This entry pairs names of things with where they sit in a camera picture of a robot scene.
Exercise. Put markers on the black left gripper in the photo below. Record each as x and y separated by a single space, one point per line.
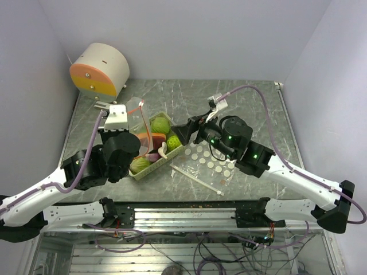
104 133

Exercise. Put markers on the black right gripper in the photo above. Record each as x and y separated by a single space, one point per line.
184 132

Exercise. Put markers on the red meat slab orange rind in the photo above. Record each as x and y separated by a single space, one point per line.
156 141

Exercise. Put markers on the clear bag orange zipper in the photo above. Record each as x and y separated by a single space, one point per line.
139 124

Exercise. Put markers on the purple onion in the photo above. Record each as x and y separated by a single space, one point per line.
153 157

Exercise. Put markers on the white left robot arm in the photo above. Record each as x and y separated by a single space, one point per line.
25 215

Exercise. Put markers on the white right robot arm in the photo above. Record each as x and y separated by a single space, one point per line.
325 202

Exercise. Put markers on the clear bag white dots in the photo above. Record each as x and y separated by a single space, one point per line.
206 166

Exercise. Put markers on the green custard apple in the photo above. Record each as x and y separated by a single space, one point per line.
173 142

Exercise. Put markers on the large green cabbage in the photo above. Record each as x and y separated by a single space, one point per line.
160 125

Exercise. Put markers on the small green cabbage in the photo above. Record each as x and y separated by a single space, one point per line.
139 165

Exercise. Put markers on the pale green perforated basket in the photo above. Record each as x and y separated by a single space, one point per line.
170 155

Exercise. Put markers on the small white grey block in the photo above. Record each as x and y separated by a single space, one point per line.
102 105

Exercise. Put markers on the round drawer cabinet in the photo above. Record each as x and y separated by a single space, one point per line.
101 72

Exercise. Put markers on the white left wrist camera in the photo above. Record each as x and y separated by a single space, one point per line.
117 119

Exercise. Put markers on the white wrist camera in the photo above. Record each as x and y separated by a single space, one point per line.
217 104
117 119

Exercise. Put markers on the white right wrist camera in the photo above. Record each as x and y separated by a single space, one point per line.
217 104

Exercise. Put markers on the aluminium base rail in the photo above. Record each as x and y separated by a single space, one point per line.
177 216

